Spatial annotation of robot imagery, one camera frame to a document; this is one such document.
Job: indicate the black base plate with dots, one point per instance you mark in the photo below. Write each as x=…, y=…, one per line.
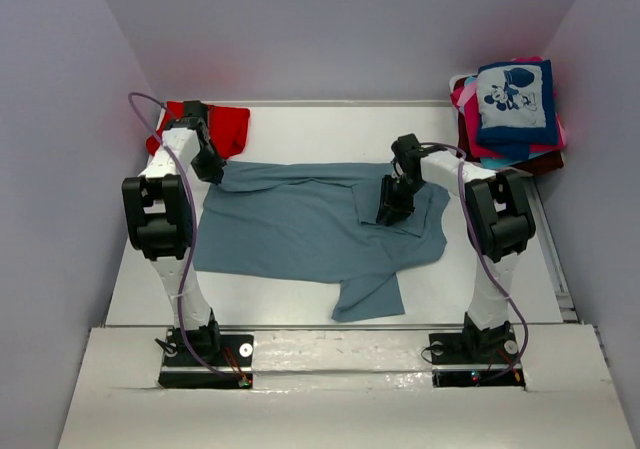
x=229, y=369
x=454, y=366

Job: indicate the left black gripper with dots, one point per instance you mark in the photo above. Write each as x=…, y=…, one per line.
x=214, y=169

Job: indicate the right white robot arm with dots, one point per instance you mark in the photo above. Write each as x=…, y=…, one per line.
x=499, y=224

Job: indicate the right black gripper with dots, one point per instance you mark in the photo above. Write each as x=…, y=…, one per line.
x=400, y=209

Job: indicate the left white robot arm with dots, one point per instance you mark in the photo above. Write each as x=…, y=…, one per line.
x=162, y=224

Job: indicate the dark maroon folded t-shirt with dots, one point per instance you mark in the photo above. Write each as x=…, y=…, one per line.
x=539, y=165

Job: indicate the white foam front board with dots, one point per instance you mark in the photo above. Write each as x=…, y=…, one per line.
x=346, y=389

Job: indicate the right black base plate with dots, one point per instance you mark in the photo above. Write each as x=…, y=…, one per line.
x=454, y=366

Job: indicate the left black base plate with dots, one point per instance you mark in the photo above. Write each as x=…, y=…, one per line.
x=229, y=369

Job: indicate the grey-blue t-shirt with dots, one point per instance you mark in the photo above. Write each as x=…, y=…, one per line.
x=317, y=223

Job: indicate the folded red t-shirt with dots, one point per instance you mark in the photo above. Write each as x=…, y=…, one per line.
x=228, y=126

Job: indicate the navy cartoon mouse t-shirt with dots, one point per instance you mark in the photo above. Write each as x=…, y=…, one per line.
x=516, y=107

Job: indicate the pink folded t-shirt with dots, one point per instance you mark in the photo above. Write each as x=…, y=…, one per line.
x=464, y=99

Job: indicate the teal folded t-shirt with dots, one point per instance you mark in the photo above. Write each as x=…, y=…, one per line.
x=500, y=161

